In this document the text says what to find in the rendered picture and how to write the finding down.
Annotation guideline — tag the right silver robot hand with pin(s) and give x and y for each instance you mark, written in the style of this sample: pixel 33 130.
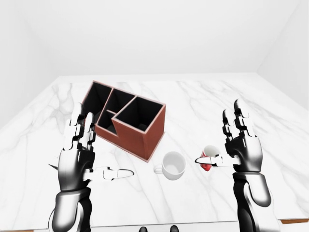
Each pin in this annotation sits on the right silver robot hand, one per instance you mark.
pixel 248 154

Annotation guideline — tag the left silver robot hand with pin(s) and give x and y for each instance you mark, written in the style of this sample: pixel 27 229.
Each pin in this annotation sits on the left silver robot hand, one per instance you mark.
pixel 71 166

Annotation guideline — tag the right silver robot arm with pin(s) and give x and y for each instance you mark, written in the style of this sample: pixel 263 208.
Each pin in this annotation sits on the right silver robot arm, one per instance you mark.
pixel 256 203

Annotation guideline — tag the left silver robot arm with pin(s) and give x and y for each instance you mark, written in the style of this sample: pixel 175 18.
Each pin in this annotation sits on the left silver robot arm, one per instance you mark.
pixel 71 210

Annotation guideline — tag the red mug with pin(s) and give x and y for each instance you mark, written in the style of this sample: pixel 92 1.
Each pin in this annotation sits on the red mug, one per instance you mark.
pixel 211 151

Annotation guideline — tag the red-brown desk caddy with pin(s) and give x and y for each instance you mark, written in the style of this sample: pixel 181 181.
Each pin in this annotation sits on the red-brown desk caddy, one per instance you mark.
pixel 128 120

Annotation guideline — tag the white mug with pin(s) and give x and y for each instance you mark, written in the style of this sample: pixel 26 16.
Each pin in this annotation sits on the white mug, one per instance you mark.
pixel 172 165

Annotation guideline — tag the small dark shape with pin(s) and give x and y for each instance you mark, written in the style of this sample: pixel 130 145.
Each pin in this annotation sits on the small dark shape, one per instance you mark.
pixel 143 229
pixel 174 228

